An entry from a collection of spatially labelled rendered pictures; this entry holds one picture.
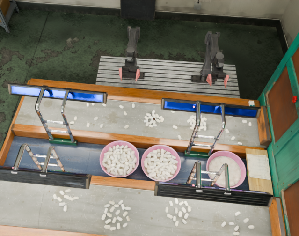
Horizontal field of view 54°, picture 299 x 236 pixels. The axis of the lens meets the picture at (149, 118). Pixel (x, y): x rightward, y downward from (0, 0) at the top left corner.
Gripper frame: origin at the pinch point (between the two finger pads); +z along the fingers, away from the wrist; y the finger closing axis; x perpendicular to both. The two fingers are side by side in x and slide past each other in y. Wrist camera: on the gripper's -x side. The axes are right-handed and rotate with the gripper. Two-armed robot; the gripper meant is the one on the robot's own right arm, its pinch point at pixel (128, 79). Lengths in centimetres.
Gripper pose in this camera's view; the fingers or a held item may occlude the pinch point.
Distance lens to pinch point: 197.7
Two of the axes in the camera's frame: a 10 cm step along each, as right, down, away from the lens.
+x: -0.5, 5.2, 8.5
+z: -0.5, 8.5, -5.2
